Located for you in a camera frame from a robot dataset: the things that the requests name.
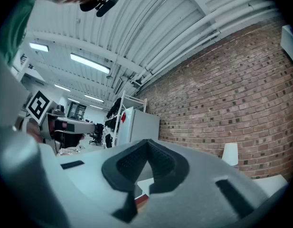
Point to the white desk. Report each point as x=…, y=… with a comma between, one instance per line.
x=269, y=184

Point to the person's green shirt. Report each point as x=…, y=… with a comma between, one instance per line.
x=13, y=32

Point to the tall gray metal cabinet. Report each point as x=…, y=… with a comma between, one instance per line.
x=141, y=127

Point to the white ceiling pipes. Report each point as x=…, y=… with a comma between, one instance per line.
x=184, y=39

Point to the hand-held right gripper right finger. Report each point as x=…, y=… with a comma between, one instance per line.
x=196, y=198

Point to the black office chair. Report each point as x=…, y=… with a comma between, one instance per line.
x=97, y=134

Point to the ceiling smoke detector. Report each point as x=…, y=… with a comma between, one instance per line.
x=109, y=77

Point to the dark glass door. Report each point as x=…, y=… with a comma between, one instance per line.
x=76, y=110

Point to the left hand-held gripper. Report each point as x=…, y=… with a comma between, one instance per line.
x=39, y=106

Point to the red hardcover book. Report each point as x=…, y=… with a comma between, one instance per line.
x=141, y=202

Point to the white metal shelf rack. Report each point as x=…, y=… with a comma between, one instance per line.
x=134, y=101

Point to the ceiling light panel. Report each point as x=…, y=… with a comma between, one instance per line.
x=39, y=47
x=89, y=63
x=94, y=98
x=73, y=100
x=96, y=107
x=62, y=88

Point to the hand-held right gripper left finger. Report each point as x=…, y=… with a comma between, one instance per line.
x=94, y=186

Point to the black head-worn camera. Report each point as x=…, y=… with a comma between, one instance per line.
x=106, y=6

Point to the row of black bags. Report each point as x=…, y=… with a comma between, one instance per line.
x=113, y=110

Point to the red diamond sign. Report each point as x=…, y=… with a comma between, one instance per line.
x=123, y=117

